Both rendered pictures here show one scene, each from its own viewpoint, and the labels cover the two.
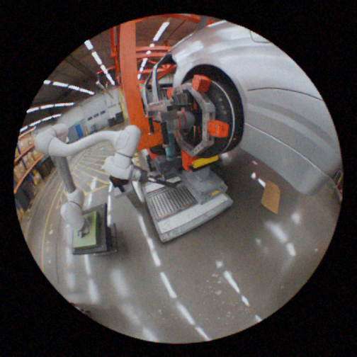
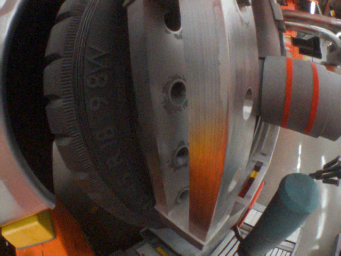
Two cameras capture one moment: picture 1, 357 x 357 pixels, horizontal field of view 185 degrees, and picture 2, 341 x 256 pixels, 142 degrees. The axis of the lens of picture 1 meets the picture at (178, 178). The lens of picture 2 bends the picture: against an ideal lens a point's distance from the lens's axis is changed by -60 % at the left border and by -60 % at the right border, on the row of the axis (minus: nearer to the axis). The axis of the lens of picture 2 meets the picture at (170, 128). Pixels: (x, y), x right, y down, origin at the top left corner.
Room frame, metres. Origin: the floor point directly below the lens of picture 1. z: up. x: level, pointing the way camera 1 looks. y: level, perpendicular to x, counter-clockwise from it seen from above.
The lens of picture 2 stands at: (1.08, 0.05, 0.89)
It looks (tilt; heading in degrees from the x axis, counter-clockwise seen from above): 24 degrees down; 251
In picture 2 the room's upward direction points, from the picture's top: 5 degrees counter-clockwise
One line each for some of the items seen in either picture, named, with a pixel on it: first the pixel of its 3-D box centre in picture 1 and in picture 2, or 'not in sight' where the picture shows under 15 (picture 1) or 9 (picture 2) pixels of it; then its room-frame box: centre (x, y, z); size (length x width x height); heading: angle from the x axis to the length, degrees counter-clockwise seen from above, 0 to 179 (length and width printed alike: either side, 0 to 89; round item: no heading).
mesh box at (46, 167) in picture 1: (45, 168); not in sight; (3.05, 8.52, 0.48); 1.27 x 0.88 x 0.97; 110
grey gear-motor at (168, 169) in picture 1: (173, 165); not in sight; (1.09, 0.04, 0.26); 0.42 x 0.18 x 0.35; 112
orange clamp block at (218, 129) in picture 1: (217, 128); not in sight; (0.52, -0.23, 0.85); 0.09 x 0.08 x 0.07; 22
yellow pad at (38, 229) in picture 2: not in sight; (24, 214); (1.36, -0.10, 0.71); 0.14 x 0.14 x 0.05; 22
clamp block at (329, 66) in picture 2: (167, 115); (332, 72); (0.58, 0.02, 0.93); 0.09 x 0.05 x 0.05; 112
